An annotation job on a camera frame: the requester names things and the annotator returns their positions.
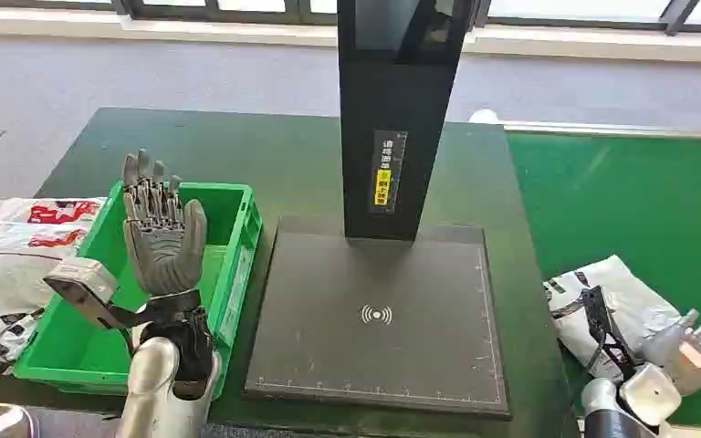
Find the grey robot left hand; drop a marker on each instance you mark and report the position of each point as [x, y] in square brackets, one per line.
[163, 248]

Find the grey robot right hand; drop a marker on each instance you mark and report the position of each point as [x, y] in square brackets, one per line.
[692, 356]

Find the white parcel with black print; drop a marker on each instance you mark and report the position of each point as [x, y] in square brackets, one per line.
[625, 302]

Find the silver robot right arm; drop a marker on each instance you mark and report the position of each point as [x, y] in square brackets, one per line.
[601, 417]

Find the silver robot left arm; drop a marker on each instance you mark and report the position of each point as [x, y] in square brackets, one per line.
[158, 387]

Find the green plastic crate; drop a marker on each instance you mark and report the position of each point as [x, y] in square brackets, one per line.
[66, 353]

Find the white parcel with red print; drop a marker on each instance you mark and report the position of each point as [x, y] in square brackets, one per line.
[6, 272]

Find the green conveyor belt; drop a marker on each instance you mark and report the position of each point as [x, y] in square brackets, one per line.
[641, 199]

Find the black scanner with column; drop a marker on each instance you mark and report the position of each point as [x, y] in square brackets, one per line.
[374, 338]

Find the black and yellow warning sticker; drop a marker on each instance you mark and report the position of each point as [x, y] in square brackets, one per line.
[385, 175]

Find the white rounded object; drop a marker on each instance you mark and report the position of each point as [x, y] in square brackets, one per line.
[483, 116]

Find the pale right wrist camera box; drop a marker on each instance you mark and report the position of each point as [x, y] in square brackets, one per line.
[650, 394]

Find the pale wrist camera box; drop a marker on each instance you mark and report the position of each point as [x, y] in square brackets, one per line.
[81, 285]
[650, 394]

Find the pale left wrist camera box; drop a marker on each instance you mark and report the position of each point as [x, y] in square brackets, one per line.
[81, 285]

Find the dark window frame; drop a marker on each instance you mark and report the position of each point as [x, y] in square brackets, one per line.
[217, 9]

